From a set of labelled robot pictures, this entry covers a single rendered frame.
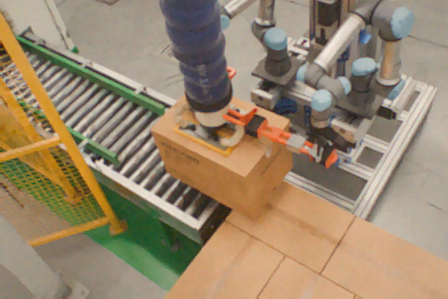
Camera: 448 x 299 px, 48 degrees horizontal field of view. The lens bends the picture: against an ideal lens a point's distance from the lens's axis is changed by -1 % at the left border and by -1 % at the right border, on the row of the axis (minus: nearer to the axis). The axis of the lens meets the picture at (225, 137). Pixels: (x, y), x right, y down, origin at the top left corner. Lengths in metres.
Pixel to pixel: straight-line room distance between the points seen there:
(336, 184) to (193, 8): 1.79
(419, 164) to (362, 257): 1.23
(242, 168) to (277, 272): 0.61
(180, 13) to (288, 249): 1.39
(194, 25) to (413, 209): 2.13
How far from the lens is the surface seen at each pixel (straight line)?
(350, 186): 3.33
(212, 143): 2.44
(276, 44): 2.67
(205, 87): 2.22
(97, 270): 3.52
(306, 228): 2.78
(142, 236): 3.53
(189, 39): 2.02
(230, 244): 2.76
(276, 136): 2.27
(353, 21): 2.19
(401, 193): 3.60
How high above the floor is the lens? 2.98
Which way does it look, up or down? 50 degrees down
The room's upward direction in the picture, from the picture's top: 11 degrees counter-clockwise
